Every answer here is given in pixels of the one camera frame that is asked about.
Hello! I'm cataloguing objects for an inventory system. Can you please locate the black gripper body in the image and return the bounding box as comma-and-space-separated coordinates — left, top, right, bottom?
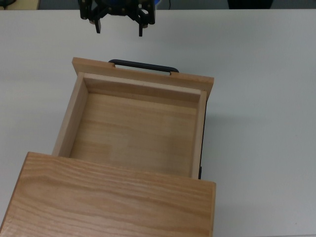
98, 0, 143, 16

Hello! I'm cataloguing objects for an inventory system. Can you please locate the wooden drawer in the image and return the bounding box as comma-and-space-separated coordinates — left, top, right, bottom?
51, 57, 215, 179

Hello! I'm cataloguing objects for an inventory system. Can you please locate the wooden cabinet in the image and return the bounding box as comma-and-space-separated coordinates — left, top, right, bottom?
0, 151, 217, 237

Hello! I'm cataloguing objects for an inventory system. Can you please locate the black drawer handle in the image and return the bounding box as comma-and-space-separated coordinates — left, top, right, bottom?
108, 59, 180, 76

